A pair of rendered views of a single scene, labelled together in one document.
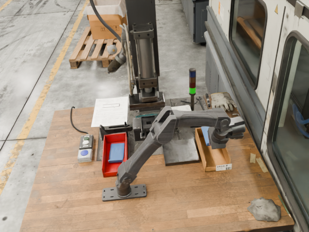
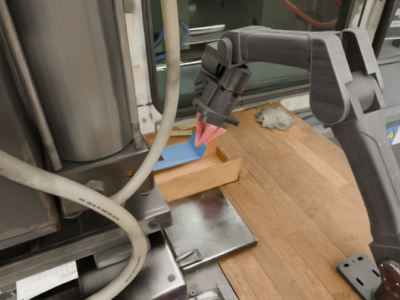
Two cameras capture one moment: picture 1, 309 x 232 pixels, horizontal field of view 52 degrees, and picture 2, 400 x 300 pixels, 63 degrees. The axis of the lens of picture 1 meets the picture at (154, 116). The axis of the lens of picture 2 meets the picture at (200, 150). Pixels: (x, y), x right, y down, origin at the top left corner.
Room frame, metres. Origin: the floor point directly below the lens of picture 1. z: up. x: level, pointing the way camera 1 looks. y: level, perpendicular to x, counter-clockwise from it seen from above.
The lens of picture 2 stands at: (1.37, 0.29, 1.45)
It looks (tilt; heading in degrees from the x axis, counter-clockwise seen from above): 38 degrees down; 247
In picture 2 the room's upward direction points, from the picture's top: straight up
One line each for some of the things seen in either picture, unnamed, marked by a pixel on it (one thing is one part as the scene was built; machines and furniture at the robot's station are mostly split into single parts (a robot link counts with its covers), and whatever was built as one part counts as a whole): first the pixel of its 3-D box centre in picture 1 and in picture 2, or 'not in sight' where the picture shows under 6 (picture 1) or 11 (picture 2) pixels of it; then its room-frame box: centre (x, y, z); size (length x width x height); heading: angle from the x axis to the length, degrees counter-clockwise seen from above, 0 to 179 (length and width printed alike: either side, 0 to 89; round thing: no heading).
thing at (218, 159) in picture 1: (212, 148); (182, 169); (1.17, -0.28, 0.93); 0.25 x 0.13 x 0.08; 2
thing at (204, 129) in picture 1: (211, 134); (170, 151); (1.20, -0.27, 1.00); 0.15 x 0.07 x 0.03; 2
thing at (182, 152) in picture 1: (180, 152); (203, 225); (1.19, -0.11, 0.91); 0.17 x 0.16 x 0.02; 92
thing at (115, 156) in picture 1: (116, 151); not in sight; (1.22, 0.21, 0.92); 0.15 x 0.07 x 0.03; 178
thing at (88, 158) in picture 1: (85, 157); not in sight; (1.22, 0.37, 0.90); 0.07 x 0.07 x 0.06; 2
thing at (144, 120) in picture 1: (151, 122); not in sight; (1.36, 0.02, 0.98); 0.20 x 0.10 x 0.01; 92
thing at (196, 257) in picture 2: not in sight; (179, 262); (1.28, -0.01, 0.98); 0.07 x 0.02 x 0.01; 2
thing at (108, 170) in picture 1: (115, 153); not in sight; (1.19, 0.21, 0.93); 0.25 x 0.12 x 0.06; 2
